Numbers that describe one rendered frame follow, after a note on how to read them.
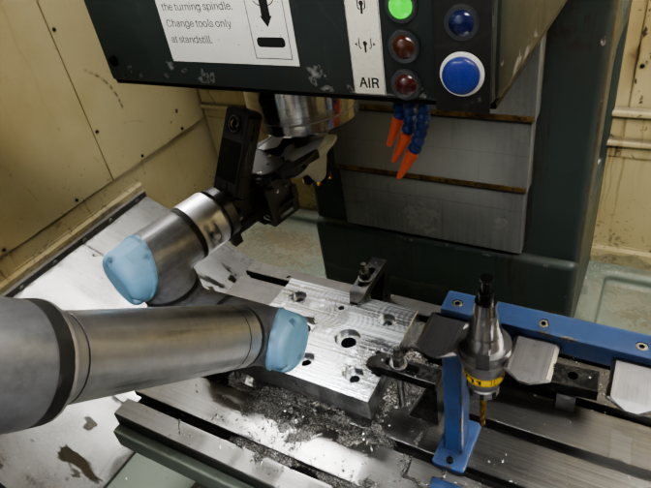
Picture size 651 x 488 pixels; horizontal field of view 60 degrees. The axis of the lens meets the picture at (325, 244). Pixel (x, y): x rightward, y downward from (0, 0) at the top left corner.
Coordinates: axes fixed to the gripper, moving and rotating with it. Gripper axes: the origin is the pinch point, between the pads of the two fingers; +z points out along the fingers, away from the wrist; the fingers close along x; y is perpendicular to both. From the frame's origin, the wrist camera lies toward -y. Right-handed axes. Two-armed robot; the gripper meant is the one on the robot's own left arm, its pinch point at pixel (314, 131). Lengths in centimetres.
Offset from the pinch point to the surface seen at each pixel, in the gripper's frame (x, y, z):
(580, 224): 21, 44, 51
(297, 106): 5.4, -8.3, -6.5
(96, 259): -94, 57, -15
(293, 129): 4.3, -5.1, -7.3
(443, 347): 29.4, 17.2, -12.1
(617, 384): 48, 17, -6
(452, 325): 28.4, 17.4, -8.3
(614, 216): 17, 67, 85
